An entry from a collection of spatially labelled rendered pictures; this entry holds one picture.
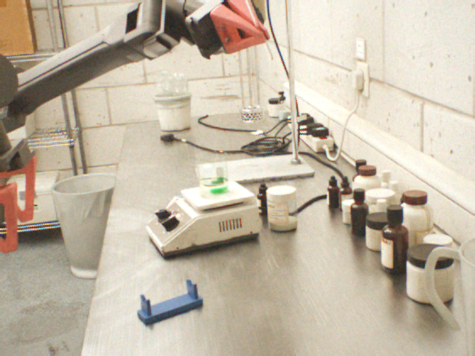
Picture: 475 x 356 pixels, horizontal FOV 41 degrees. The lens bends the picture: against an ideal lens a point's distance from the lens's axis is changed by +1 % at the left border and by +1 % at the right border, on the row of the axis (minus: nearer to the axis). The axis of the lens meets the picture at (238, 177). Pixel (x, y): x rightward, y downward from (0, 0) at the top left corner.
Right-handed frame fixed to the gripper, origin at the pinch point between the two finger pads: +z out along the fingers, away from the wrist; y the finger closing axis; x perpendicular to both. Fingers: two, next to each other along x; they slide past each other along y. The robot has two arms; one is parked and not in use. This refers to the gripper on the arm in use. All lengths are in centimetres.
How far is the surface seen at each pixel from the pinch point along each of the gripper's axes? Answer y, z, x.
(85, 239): 34, -168, -140
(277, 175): -13, -47, -69
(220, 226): 12.6, -21.5, -42.9
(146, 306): 32.5, -5.2, -28.9
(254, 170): -11, -55, -69
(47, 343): 69, -123, -132
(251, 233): 8, -20, -48
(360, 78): -46, -47, -61
